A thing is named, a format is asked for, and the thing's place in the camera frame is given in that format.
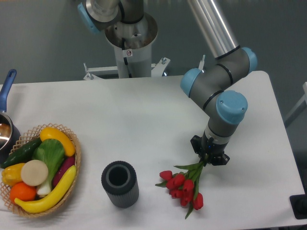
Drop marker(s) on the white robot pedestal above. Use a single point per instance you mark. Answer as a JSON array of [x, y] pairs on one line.
[[132, 44]]

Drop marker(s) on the green bok choy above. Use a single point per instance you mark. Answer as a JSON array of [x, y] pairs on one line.
[[52, 153]]

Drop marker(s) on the red tulip bouquet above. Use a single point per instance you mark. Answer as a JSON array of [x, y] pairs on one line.
[[184, 185]]

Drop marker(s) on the woven wicker basket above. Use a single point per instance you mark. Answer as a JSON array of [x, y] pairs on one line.
[[23, 139]]

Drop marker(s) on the green cucumber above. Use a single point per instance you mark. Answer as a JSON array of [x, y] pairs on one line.
[[22, 154]]

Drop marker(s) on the dark grey ribbed vase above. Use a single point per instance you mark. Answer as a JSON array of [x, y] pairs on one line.
[[119, 180]]

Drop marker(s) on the black device at edge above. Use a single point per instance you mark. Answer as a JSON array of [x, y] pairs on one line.
[[299, 206]]

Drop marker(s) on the purple eggplant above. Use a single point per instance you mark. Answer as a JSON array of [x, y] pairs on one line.
[[68, 162]]

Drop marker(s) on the yellow squash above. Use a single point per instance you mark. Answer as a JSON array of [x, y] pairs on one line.
[[53, 133]]

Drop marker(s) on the white frame at right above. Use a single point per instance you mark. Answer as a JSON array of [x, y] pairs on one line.
[[297, 109]]

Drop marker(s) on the yellow banana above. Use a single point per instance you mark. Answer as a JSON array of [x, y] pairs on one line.
[[53, 197]]

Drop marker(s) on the beige round disc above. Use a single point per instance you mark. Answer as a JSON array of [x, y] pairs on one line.
[[34, 173]]

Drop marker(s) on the blue handled saucepan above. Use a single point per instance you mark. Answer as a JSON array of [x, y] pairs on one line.
[[9, 133]]

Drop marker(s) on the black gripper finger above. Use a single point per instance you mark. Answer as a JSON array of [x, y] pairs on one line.
[[197, 146], [218, 159]]

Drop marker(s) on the orange fruit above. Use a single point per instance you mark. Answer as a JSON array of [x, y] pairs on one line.
[[23, 192]]

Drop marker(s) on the yellow bell pepper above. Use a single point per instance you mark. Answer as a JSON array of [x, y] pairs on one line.
[[12, 174]]

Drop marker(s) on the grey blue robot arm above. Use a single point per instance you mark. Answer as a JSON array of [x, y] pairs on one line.
[[208, 89]]

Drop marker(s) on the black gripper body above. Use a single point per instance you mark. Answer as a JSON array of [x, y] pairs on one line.
[[209, 146]]

